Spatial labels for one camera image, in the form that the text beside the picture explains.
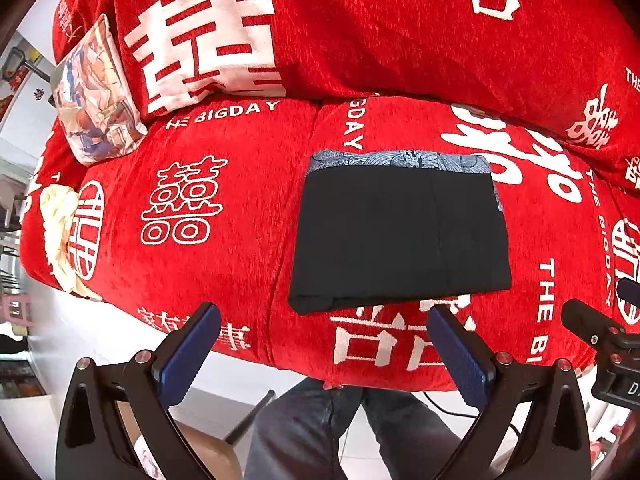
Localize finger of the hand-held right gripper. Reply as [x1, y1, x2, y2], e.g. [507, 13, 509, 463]
[561, 300, 626, 348]
[617, 278, 640, 322]

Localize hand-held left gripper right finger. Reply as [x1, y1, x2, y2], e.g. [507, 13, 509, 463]
[429, 305, 593, 480]

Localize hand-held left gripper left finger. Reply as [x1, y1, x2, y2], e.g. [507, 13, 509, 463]
[55, 304, 222, 480]

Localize dark pants with blue waistband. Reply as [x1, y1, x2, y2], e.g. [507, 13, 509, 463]
[288, 149, 513, 317]

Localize black metal leg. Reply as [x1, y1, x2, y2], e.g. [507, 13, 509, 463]
[224, 389, 277, 446]

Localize sofa with red printed cover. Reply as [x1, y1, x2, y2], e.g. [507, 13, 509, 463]
[20, 0, 640, 393]

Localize wooden stool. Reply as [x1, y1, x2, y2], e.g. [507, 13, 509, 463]
[117, 400, 246, 480]

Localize person's legs in grey jeans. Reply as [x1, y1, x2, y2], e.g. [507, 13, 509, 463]
[243, 377, 483, 480]

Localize cream cloth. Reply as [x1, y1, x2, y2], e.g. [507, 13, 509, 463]
[39, 185, 103, 302]

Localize pink plastic stool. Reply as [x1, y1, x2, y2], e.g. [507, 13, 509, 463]
[0, 296, 32, 322]

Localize printed throw pillow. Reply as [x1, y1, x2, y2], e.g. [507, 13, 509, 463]
[50, 14, 149, 167]

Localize black cable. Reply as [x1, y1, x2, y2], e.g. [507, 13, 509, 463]
[417, 390, 521, 437]

